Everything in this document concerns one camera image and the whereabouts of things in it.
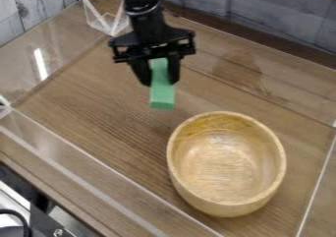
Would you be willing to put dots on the clear acrylic corner bracket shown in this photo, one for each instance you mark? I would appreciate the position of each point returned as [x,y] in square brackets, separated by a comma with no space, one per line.
[111,24]

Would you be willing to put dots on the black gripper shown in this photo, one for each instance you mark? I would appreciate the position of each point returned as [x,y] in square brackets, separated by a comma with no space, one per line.
[153,40]

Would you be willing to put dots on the wooden bowl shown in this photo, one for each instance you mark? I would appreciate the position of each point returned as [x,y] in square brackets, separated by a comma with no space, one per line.
[227,163]

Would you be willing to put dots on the green rectangular block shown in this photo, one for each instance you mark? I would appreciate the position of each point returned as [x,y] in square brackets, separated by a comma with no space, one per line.
[162,90]

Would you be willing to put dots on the black metal mount bracket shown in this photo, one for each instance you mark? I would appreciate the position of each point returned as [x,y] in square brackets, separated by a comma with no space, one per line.
[43,225]

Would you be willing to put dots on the clear acrylic enclosure walls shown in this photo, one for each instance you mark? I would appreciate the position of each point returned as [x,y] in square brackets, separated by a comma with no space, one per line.
[82,137]

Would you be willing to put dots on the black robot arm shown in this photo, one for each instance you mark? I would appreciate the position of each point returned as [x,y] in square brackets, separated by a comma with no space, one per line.
[139,6]

